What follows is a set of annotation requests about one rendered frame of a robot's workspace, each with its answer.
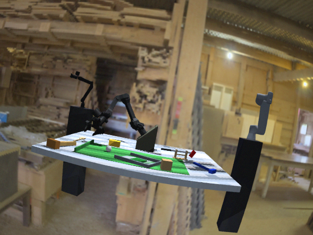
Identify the brown wooden mallet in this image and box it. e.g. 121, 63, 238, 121
46, 138, 77, 149

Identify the brown cube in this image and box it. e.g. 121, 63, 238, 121
160, 158, 173, 171

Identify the green striped putting mat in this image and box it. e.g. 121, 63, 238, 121
76, 143, 189, 175

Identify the blue golf putter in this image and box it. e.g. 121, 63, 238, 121
193, 162, 216, 174

